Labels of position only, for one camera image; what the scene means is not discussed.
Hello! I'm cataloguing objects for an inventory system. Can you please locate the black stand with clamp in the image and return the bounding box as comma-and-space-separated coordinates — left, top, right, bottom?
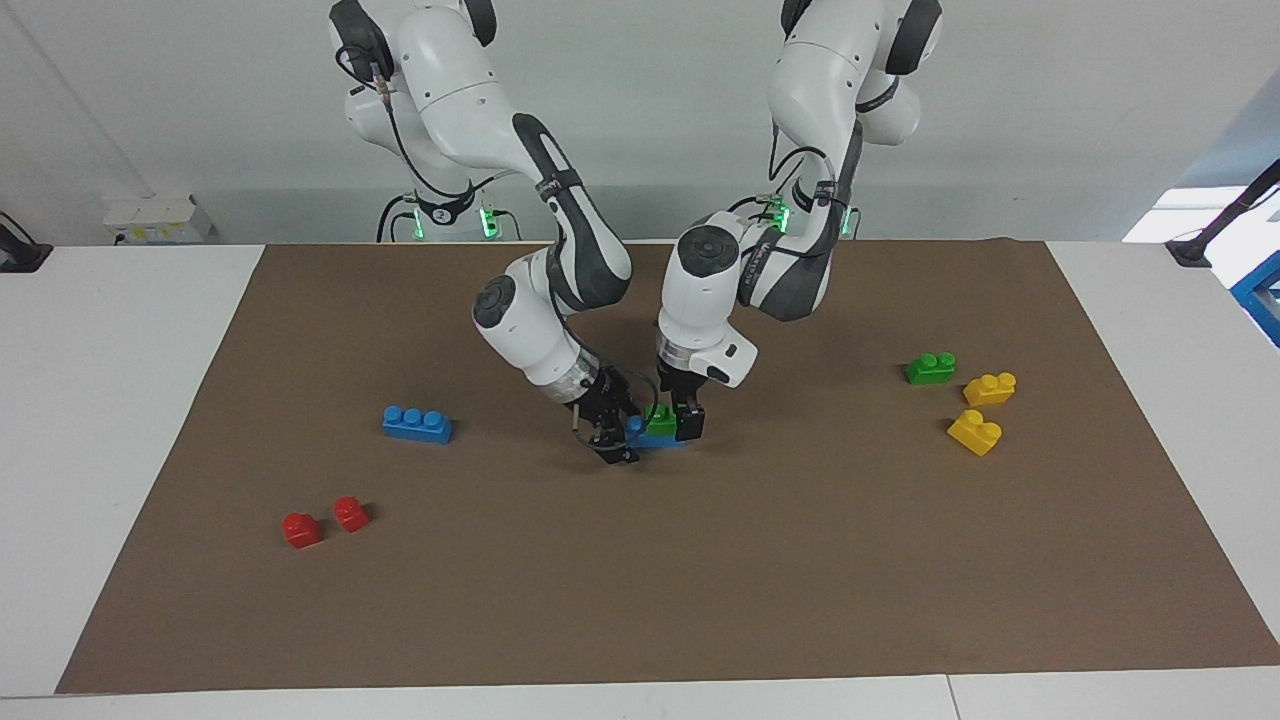
1165, 158, 1280, 269

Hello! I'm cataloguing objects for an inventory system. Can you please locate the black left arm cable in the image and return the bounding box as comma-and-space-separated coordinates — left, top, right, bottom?
768, 118, 837, 211

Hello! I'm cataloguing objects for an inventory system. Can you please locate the black right base cable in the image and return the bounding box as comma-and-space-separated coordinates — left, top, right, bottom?
376, 194, 417, 243

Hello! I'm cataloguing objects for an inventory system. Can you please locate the yellow two-stud toy block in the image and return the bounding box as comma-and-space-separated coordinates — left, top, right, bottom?
963, 372, 1018, 406
946, 409, 1004, 458

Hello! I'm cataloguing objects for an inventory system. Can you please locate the white power strip box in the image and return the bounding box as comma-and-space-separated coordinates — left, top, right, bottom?
103, 194, 214, 245

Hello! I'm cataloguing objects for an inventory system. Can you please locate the black table clamp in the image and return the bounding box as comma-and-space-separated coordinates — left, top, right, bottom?
0, 210, 54, 274

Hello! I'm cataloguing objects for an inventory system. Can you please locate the blue three-stud toy block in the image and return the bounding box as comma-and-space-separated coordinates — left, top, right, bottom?
381, 405, 454, 445

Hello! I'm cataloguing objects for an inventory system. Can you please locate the brown table mat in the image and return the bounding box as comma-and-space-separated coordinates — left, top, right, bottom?
55, 238, 1280, 695

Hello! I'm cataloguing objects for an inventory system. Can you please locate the blue frame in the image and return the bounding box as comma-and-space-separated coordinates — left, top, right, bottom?
1229, 245, 1280, 349

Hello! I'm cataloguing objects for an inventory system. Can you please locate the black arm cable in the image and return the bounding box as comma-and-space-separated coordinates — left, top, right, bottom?
336, 45, 521, 201
768, 118, 837, 211

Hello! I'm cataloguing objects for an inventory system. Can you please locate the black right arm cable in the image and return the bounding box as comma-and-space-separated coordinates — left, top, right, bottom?
336, 45, 521, 201

